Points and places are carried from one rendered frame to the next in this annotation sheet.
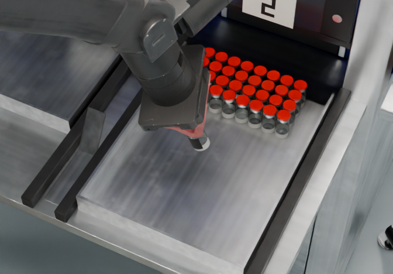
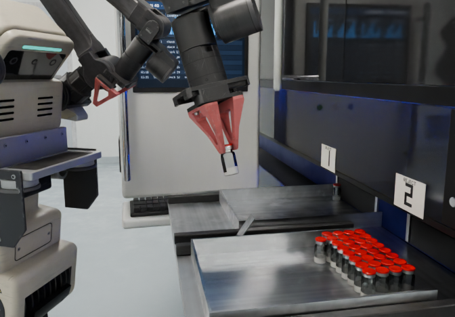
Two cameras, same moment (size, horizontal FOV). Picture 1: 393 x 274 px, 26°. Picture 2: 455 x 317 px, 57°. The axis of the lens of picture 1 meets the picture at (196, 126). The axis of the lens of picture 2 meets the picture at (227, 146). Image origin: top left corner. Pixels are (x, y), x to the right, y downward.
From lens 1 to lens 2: 0.89 m
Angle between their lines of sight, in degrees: 60
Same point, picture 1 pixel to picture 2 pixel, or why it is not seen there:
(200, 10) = (225, 9)
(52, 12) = not seen: outside the picture
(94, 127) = (245, 227)
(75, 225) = (179, 259)
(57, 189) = not seen: hidden behind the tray
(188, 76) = (208, 67)
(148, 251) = (188, 288)
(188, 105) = (198, 86)
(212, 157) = (297, 280)
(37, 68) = (265, 215)
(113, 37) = not seen: outside the picture
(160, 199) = (235, 275)
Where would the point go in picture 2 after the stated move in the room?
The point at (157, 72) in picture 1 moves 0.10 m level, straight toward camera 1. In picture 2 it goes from (183, 45) to (118, 42)
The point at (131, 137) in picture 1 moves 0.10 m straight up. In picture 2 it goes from (265, 250) to (266, 202)
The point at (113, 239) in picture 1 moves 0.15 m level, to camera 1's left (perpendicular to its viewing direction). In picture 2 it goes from (183, 273) to (145, 246)
